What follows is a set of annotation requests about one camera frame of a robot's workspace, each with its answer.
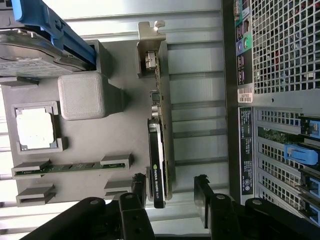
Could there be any green RAM stick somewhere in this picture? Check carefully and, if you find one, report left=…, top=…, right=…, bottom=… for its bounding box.
left=13, top=162, right=126, bottom=175

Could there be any grey plastic parts rack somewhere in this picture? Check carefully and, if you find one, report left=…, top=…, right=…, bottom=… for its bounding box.
left=0, top=39, right=176, bottom=208

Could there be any silver CPU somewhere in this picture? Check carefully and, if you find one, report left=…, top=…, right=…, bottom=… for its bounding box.
left=16, top=108, right=57, bottom=149

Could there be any open black PC case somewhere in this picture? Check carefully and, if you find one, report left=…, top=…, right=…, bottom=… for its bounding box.
left=219, top=0, right=320, bottom=226

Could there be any silver hard disk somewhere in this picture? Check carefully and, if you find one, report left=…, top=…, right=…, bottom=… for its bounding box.
left=0, top=27, right=88, bottom=78

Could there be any hard disk drive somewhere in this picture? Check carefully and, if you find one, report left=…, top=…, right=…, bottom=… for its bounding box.
left=9, top=0, right=97, bottom=71

